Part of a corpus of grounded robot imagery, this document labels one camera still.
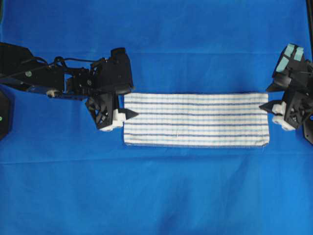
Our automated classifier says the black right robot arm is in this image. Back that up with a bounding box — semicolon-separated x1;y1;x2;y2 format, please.
259;60;313;143

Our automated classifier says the blue striped white towel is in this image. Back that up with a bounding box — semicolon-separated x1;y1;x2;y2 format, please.
123;93;270;148

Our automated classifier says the black vertical pole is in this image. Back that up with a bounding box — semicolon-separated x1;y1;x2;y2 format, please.
306;0;313;55

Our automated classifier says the right wrist camera with tape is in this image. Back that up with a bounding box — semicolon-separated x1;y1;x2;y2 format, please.
272;43;307;78

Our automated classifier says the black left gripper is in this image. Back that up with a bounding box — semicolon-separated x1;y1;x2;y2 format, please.
85;94;139;132

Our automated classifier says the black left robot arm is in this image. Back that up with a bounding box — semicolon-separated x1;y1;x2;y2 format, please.
0;43;138;132

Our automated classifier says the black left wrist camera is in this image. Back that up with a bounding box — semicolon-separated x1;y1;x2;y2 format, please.
90;47;134;95

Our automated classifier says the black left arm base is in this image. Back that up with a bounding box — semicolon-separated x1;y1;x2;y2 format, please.
0;86;15;140

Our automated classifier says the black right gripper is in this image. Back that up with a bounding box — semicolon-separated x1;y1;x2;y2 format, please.
259;74;306;131

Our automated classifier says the blue tablecloth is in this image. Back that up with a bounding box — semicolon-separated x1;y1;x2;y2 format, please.
0;0;313;235

